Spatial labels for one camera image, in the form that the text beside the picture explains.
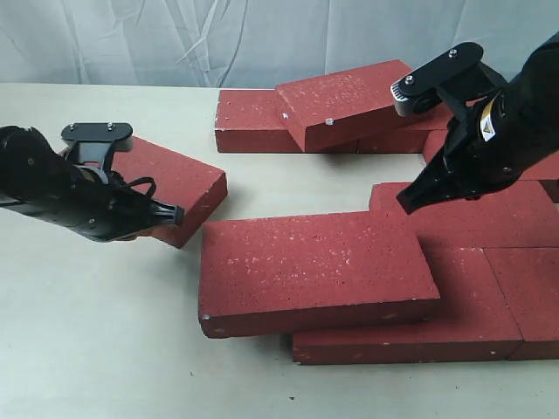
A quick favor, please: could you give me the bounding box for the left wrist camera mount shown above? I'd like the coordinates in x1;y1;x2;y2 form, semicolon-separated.
61;122;133;184

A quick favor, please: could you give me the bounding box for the front right base red brick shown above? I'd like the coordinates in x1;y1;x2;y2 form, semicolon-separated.
485;248;558;361

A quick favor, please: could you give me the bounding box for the middle row right red brick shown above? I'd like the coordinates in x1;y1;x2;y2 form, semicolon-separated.
369;181;558;248

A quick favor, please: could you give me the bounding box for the white backdrop cloth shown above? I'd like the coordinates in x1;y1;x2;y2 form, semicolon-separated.
1;1;558;88

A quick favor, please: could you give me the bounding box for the base red brick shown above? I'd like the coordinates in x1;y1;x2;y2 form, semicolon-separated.
485;248;558;361
292;248;523;365

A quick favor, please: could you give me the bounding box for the red brick moved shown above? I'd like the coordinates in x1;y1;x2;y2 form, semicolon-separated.
111;136;228;249

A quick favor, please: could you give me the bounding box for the back right red brick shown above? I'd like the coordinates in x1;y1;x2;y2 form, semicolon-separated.
356;112;452;154

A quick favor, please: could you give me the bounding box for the tilted red brick on top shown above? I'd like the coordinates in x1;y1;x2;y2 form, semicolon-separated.
275;59;413;153

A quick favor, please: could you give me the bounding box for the front left base red brick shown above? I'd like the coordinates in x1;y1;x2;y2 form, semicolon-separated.
292;248;523;365

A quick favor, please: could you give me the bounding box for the back left red brick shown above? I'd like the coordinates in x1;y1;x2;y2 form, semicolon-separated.
214;89;301;154

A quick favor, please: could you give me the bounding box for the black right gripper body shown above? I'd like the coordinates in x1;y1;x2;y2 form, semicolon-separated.
396;93;559;215

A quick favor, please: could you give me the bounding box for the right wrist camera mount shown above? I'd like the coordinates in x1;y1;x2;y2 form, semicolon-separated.
390;42;507;120

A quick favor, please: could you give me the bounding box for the large front red brick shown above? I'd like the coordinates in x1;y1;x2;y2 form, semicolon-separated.
198;210;440;339

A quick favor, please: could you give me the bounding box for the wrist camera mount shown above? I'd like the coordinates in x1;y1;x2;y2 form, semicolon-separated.
390;42;507;120
61;122;133;184

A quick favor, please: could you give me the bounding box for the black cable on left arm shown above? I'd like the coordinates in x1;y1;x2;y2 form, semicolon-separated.
111;172;157;202

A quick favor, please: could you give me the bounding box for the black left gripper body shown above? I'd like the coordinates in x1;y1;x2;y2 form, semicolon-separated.
1;126;184;242

